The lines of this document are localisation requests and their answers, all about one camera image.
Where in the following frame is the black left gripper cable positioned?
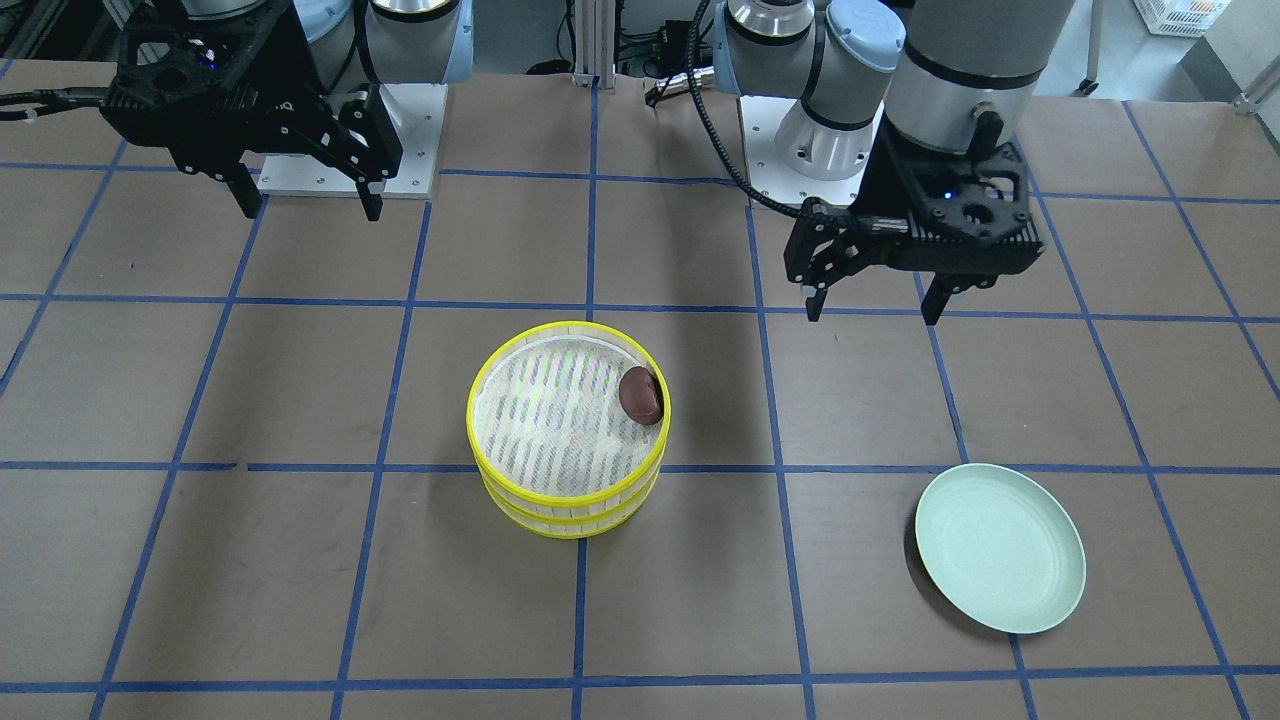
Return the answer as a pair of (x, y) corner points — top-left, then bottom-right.
(686, 0), (881, 231)

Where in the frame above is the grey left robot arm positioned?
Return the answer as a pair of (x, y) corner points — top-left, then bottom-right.
(692, 1), (1073, 325)

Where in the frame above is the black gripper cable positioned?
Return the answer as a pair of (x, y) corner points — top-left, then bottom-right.
(686, 0), (881, 231)
(0, 88), (111, 123)

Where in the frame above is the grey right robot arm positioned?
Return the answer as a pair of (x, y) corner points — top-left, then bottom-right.
(99, 1), (474, 222)

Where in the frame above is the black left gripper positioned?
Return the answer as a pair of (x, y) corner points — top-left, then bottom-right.
(783, 120), (1044, 327)

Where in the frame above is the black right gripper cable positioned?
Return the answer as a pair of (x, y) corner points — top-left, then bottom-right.
(0, 88), (111, 123)

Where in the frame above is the yellow rimmed steamer layer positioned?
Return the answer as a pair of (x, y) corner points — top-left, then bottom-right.
(465, 322), (669, 509)
(480, 464), (662, 539)

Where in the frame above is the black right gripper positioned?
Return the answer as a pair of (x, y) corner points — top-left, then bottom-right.
(100, 1), (387, 222)

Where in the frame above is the dark red bun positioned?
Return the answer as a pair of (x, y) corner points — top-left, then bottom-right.
(618, 366), (666, 427)

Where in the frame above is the light green round plate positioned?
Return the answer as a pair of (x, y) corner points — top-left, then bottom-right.
(913, 462), (1087, 634)

